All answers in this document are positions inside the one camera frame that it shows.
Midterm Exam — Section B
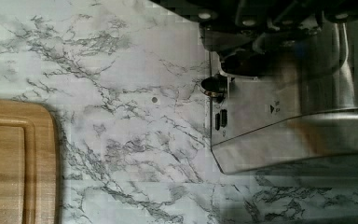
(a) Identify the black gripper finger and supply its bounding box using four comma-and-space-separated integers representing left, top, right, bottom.
150, 0, 358, 70

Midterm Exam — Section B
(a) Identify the bamboo cutting board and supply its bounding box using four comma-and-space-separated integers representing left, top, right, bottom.
0, 99, 60, 224

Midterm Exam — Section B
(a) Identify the stainless steel toaster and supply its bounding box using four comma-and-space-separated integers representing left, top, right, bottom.
201, 21, 358, 175

